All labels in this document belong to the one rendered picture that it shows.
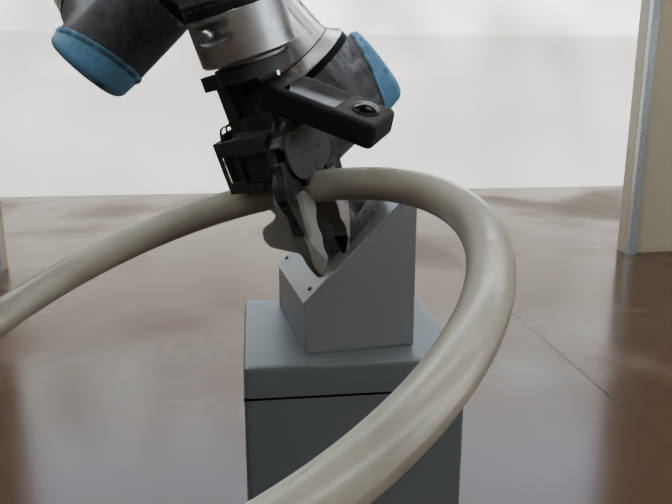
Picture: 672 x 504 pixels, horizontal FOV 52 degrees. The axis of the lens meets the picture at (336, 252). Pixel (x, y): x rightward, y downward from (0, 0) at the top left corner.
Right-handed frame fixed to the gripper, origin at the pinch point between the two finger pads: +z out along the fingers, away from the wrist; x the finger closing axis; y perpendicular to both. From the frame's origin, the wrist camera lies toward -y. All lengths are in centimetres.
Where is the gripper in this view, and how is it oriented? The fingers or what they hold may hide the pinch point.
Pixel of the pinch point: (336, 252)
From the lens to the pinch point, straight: 69.2
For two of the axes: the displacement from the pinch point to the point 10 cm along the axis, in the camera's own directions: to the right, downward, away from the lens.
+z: 3.0, 8.8, 3.7
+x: -4.6, 4.7, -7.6
